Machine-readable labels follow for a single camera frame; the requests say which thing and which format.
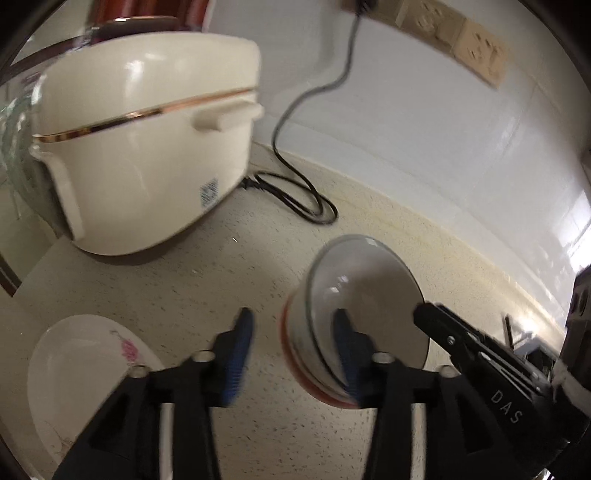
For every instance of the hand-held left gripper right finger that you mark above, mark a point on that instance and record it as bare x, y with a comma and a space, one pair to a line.
344, 355

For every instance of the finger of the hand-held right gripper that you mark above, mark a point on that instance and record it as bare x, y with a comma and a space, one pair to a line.
485, 364

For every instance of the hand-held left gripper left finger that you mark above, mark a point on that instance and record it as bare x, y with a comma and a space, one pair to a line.
240, 355

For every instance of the red and white bowl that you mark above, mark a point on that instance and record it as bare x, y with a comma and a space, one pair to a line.
360, 286

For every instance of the white pink flower plate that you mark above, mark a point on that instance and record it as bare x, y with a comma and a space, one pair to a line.
74, 369

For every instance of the white rice cooker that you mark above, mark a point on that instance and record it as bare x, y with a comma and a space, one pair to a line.
138, 161

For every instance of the black power plug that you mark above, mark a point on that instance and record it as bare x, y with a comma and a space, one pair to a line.
364, 4

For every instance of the red-brown wooden frame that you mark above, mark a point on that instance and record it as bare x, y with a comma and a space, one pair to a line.
138, 9

